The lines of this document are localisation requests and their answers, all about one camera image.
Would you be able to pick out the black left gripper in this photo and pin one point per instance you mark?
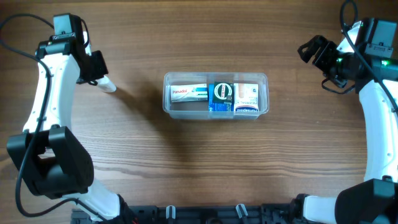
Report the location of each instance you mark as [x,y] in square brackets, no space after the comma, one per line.
[97,65]

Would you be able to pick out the blue box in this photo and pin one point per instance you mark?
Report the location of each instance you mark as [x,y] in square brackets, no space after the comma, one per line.
[212,106]

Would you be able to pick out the clear plastic container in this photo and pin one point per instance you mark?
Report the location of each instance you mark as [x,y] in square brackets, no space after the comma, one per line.
[199,109]

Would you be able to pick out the white calamol lotion bottle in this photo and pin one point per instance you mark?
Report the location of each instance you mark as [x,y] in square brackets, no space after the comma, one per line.
[106,85]

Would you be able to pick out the green Zam-Buk box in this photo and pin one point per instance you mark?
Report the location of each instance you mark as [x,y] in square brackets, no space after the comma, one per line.
[223,93]

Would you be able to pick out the white green medicine box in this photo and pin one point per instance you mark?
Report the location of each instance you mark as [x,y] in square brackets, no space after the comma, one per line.
[185,93]

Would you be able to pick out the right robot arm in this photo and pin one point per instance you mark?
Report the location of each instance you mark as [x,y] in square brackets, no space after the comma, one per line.
[374,73]

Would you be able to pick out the white plaster box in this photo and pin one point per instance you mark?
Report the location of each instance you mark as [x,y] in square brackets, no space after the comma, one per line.
[246,97]

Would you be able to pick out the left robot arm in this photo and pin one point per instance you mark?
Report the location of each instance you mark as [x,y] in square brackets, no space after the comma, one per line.
[49,158]

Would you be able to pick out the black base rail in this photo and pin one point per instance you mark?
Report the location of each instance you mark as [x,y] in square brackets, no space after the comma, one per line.
[261,214]

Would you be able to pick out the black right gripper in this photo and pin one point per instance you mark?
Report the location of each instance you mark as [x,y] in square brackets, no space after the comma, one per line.
[328,48]

